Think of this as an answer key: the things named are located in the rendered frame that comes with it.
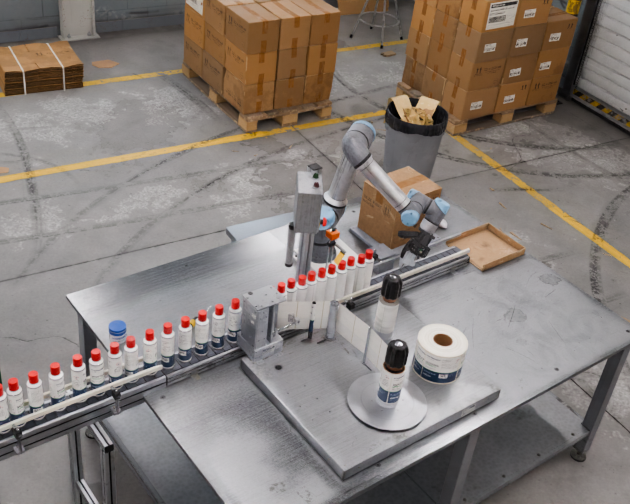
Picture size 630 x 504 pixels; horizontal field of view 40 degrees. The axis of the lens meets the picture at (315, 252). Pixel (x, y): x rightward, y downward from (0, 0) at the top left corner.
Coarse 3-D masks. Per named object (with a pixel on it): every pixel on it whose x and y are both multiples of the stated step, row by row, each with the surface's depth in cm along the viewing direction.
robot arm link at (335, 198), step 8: (360, 120) 385; (352, 128) 378; (360, 128) 377; (368, 128) 380; (368, 136) 377; (368, 144) 377; (344, 160) 389; (344, 168) 390; (352, 168) 390; (336, 176) 395; (344, 176) 392; (352, 176) 393; (336, 184) 396; (344, 184) 395; (328, 192) 403; (336, 192) 398; (344, 192) 398; (328, 200) 401; (336, 200) 400; (344, 200) 403; (336, 208) 401; (344, 208) 405
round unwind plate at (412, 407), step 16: (352, 384) 337; (368, 384) 338; (352, 400) 330; (368, 400) 331; (400, 400) 332; (416, 400) 333; (368, 416) 324; (384, 416) 325; (400, 416) 325; (416, 416) 326
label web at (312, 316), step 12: (288, 312) 351; (300, 312) 352; (312, 312) 350; (324, 312) 354; (348, 312) 347; (300, 324) 355; (312, 324) 354; (324, 324) 358; (336, 324) 356; (348, 324) 350; (360, 324) 344; (348, 336) 353; (360, 336) 346; (372, 336) 340; (360, 348) 349
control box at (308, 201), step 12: (300, 180) 345; (312, 180) 346; (300, 192) 338; (312, 192) 338; (300, 204) 340; (312, 204) 341; (300, 216) 344; (312, 216) 344; (300, 228) 347; (312, 228) 347
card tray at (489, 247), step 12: (480, 228) 447; (492, 228) 447; (456, 240) 439; (468, 240) 440; (480, 240) 441; (492, 240) 442; (504, 240) 443; (480, 252) 432; (492, 252) 433; (504, 252) 434; (516, 252) 429; (480, 264) 423; (492, 264) 421
